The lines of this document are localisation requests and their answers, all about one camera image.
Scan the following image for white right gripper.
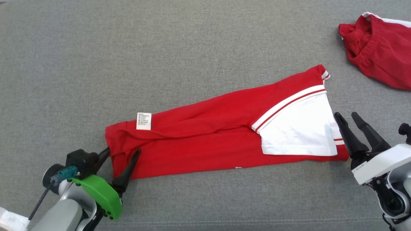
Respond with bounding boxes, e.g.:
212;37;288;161
334;112;411;186

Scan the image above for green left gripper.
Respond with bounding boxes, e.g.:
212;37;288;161
71;147;142;222

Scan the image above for red shirt with white collar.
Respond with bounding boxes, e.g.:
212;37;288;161
105;64;350;180

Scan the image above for red shorts with white stripes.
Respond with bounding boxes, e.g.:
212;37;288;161
338;12;411;91

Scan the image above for white tape label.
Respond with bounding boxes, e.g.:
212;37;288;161
0;206;30;231

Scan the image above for grey fabric sofa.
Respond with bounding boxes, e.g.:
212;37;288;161
0;0;411;231

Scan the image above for black left cable teal plug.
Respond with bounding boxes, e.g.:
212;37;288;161
28;165;80;222

